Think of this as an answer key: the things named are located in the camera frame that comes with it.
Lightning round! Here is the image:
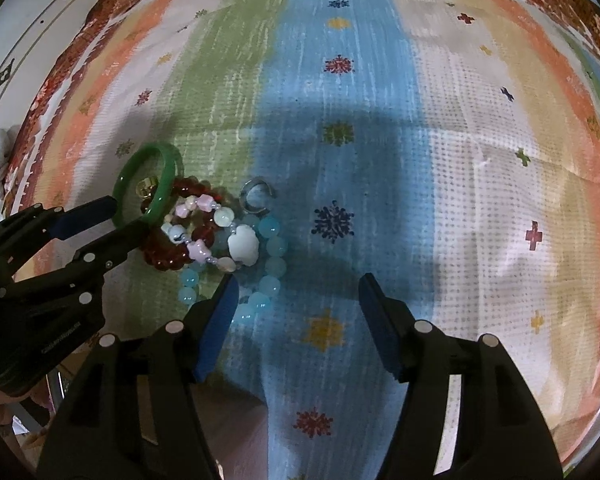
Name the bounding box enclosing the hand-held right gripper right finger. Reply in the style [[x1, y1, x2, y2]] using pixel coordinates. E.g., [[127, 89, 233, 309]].
[[357, 272, 565, 480]]

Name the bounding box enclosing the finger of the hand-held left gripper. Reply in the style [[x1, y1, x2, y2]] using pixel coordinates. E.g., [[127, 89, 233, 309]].
[[0, 217, 152, 311], [0, 195, 119, 283]]

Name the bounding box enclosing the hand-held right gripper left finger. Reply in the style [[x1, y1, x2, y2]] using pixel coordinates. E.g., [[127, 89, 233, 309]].
[[36, 274, 241, 480]]

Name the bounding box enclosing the green jade bangle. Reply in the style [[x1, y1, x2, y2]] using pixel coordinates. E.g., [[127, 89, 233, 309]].
[[112, 143, 186, 228]]

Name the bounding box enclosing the striped patterned blanket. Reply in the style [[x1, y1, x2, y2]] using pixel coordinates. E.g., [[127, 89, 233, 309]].
[[2, 0, 600, 480]]

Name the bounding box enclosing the dark red bead bracelet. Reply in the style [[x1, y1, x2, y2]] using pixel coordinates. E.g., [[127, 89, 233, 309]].
[[141, 176, 231, 272]]

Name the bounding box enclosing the small gold ring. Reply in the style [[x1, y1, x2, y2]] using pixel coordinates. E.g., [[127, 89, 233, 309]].
[[135, 175, 162, 212]]

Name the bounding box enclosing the pink and white bead bracelet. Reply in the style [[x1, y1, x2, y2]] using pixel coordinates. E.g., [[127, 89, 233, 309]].
[[161, 191, 262, 274]]

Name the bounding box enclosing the light blue bead bracelet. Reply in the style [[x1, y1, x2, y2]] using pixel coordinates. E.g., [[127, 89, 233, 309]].
[[176, 214, 289, 327]]

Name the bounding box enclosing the silver ring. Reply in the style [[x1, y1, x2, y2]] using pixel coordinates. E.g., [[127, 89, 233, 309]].
[[239, 177, 277, 214]]

